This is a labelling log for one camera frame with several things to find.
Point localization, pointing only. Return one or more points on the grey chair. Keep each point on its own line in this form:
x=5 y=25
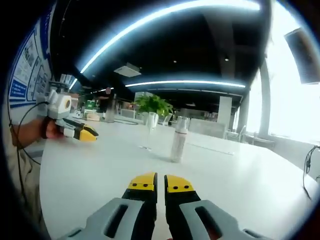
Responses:
x=260 y=141

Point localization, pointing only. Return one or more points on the white flat strip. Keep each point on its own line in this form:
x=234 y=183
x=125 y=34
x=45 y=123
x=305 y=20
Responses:
x=212 y=148

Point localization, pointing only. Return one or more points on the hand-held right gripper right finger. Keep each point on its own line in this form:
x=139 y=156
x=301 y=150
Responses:
x=212 y=217

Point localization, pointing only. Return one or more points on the blue and white wall poster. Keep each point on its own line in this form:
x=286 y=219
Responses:
x=27 y=75

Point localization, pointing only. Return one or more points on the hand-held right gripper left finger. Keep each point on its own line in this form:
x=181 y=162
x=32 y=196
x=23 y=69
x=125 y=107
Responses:
x=117 y=215

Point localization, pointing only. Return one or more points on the green potted plant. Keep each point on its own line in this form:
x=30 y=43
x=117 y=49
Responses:
x=153 y=103

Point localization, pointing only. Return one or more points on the person's beige clothing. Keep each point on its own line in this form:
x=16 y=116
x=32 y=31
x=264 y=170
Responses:
x=22 y=185

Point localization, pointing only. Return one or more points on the person's left hand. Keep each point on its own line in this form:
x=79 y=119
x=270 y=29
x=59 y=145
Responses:
x=53 y=130

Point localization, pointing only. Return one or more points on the dark wall screen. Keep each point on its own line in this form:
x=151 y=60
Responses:
x=303 y=57

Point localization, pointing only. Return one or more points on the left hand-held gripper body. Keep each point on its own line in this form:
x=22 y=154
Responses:
x=60 y=105

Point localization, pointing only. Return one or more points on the white pump bottle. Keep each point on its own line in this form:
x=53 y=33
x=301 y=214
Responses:
x=178 y=147

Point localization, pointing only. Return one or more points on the clear tall stemmed glass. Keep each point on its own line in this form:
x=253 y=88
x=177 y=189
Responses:
x=151 y=125

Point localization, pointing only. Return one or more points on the ceiling air conditioner unit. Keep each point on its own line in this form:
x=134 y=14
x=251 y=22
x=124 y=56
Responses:
x=127 y=70

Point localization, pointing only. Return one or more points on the long ceiling light strip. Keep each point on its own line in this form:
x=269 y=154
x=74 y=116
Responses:
x=185 y=83
x=155 y=22

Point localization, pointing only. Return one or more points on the clear pump bottle cover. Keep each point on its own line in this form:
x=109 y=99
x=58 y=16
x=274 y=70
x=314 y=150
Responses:
x=182 y=123

